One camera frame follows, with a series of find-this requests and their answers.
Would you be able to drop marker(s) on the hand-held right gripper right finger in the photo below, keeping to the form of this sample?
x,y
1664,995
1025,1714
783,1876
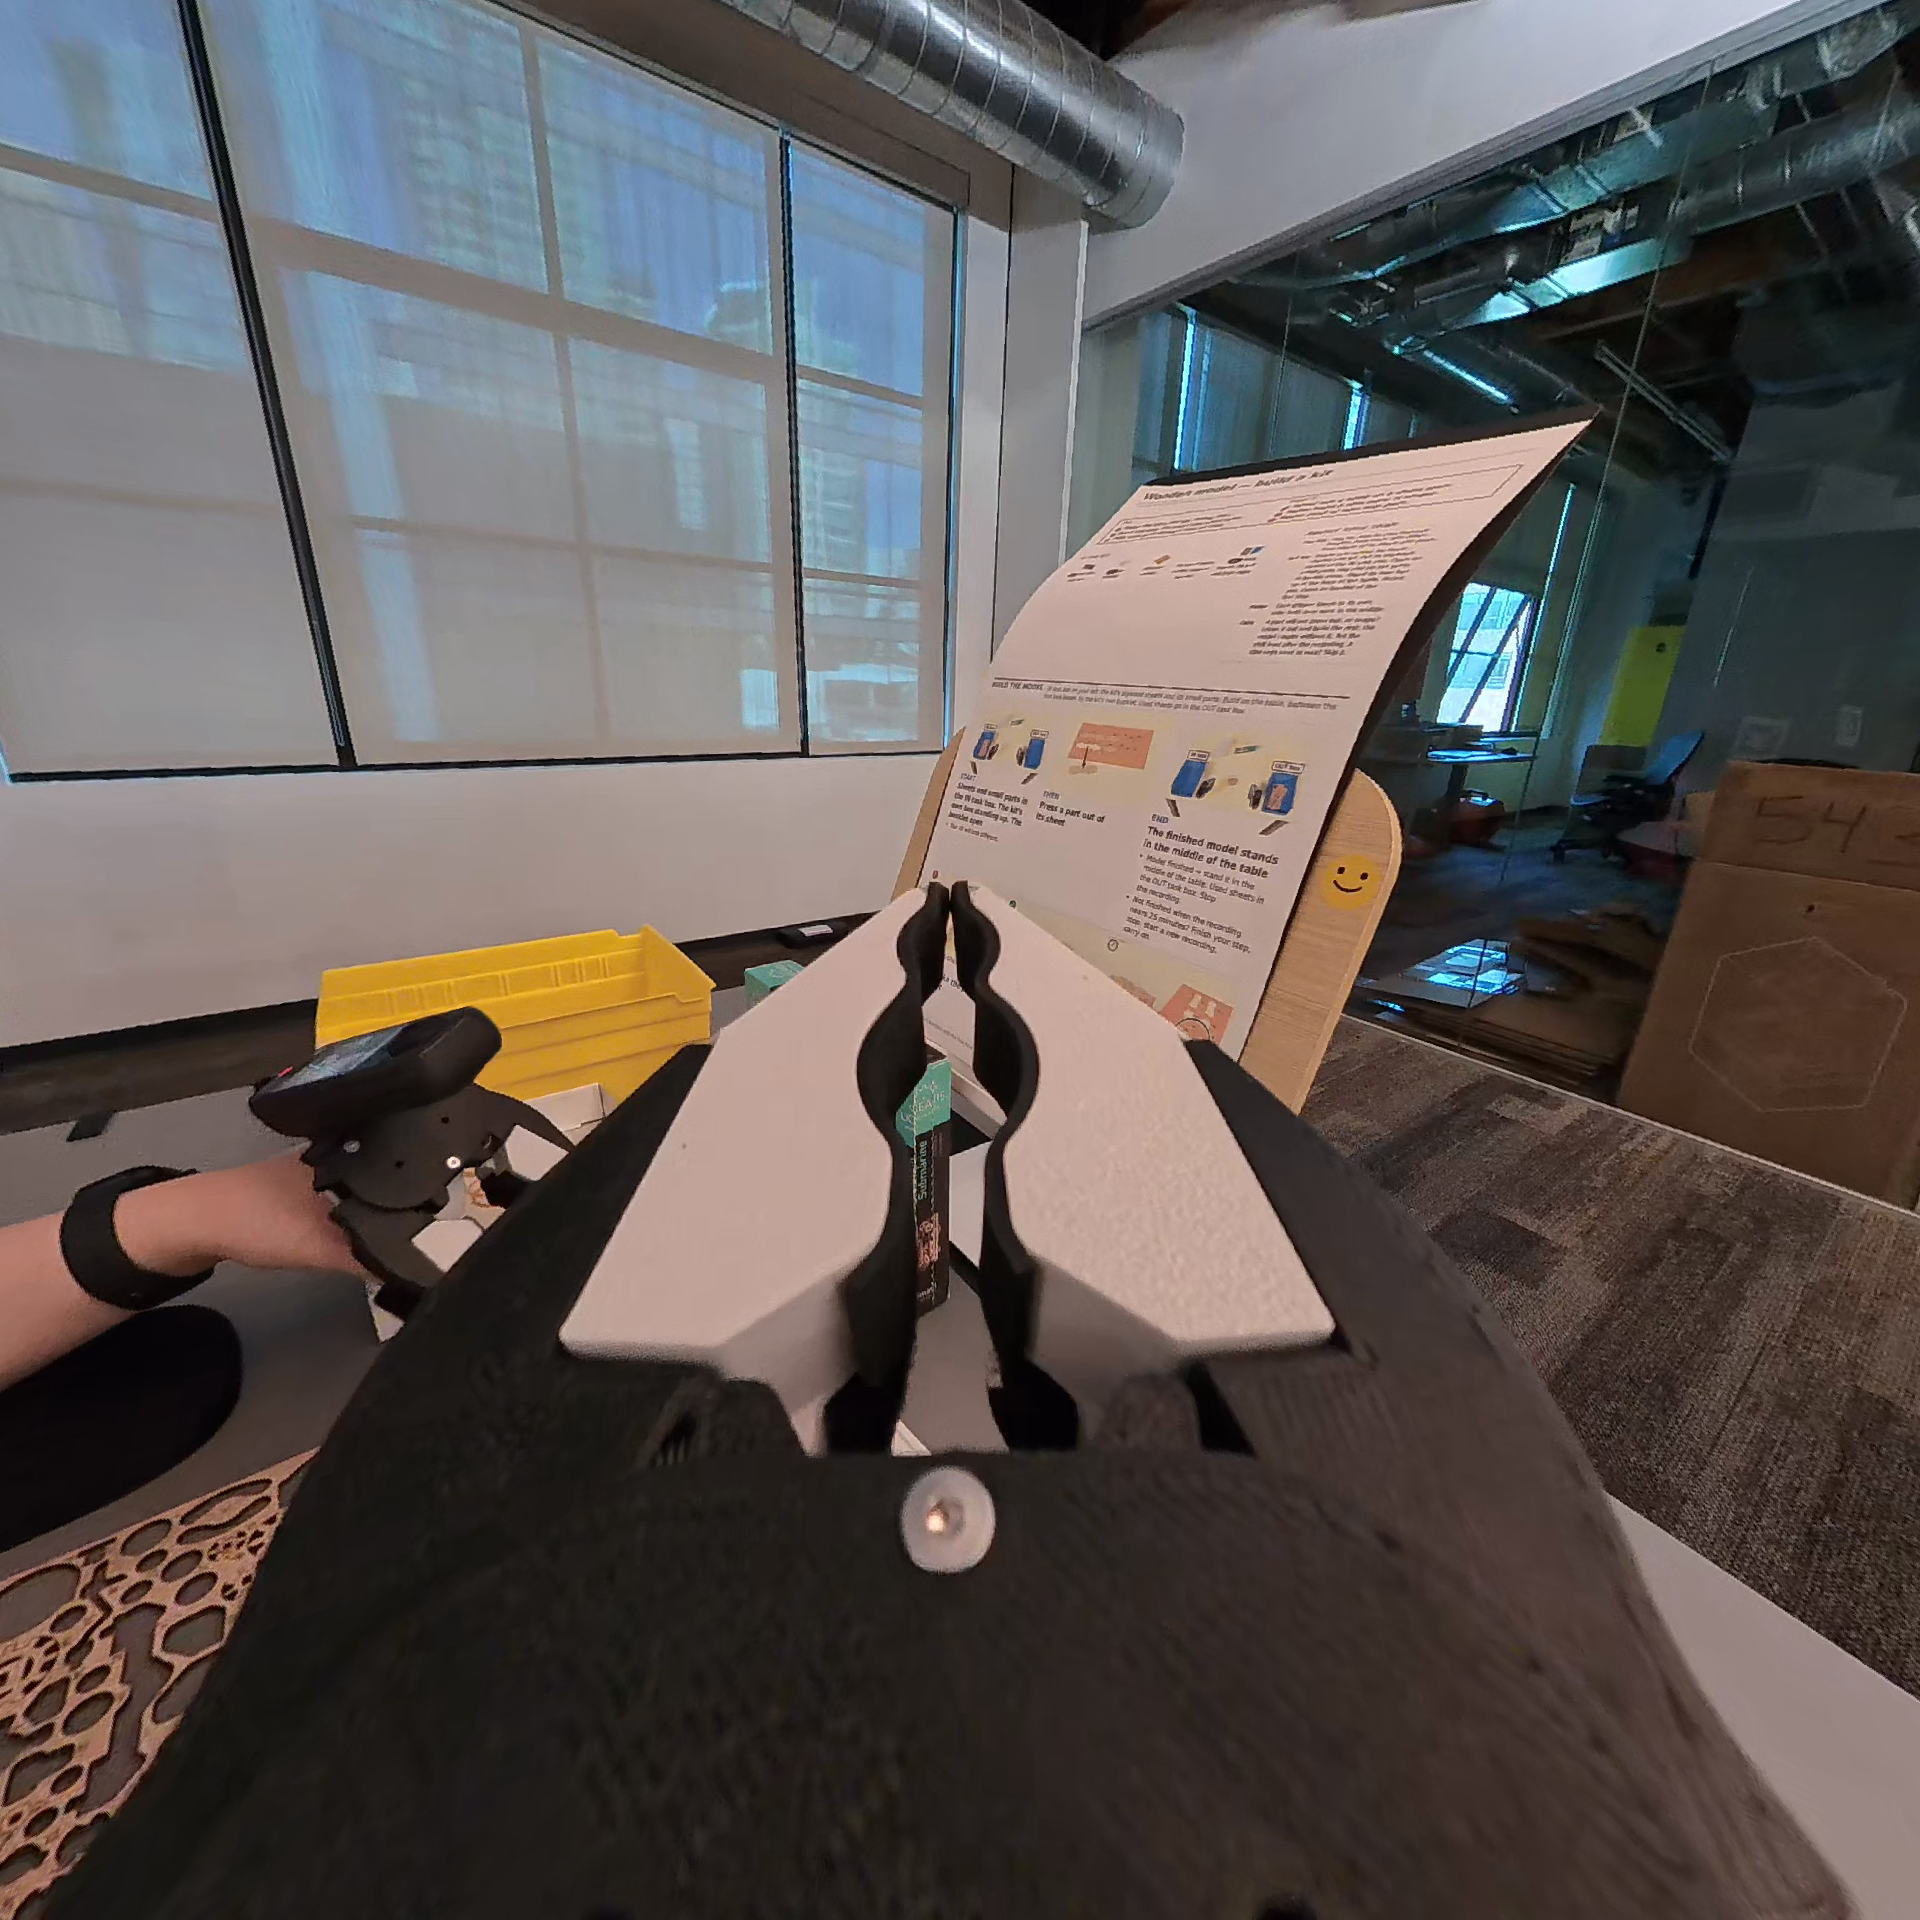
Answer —
x,y
1154,1205

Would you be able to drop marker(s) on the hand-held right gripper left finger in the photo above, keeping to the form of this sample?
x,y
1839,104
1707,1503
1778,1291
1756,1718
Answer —
x,y
734,1205

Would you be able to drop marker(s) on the person's left forearm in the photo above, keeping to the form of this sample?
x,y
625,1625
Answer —
x,y
31,1304

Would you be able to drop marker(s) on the black model kit box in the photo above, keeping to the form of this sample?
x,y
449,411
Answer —
x,y
922,1120

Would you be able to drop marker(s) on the punched wooden parts sheet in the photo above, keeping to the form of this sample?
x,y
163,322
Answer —
x,y
255,1491

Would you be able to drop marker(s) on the person's left hand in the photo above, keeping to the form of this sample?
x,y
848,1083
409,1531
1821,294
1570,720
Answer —
x,y
277,1212

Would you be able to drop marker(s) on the pile of rubber bands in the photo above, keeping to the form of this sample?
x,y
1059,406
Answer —
x,y
477,1189

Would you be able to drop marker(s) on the white cardboard tray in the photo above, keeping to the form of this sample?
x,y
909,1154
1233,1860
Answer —
x,y
434,1248

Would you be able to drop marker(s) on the yellow plastic bin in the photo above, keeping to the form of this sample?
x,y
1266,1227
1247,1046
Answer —
x,y
515,1007

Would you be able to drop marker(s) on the black wristband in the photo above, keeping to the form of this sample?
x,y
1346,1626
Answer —
x,y
123,1243

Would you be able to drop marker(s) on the yellow smiley sticker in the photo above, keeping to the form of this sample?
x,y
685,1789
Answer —
x,y
1350,884

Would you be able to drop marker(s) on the black wrist rest pad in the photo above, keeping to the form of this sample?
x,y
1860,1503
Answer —
x,y
104,1422

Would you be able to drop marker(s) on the flattened cardboard pile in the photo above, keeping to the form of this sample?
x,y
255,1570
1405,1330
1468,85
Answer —
x,y
1563,995

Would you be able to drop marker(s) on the printed instruction sheet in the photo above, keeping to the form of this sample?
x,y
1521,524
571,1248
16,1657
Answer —
x,y
1200,677

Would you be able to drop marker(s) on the black office chair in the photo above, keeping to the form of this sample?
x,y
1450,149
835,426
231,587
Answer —
x,y
1639,787

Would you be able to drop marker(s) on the large cardboard box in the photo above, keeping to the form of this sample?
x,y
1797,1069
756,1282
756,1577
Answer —
x,y
1770,1020

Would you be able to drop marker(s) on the large window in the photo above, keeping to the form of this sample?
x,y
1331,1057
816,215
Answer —
x,y
451,450

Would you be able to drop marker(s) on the silver ventilation duct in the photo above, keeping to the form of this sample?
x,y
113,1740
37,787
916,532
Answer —
x,y
1025,93

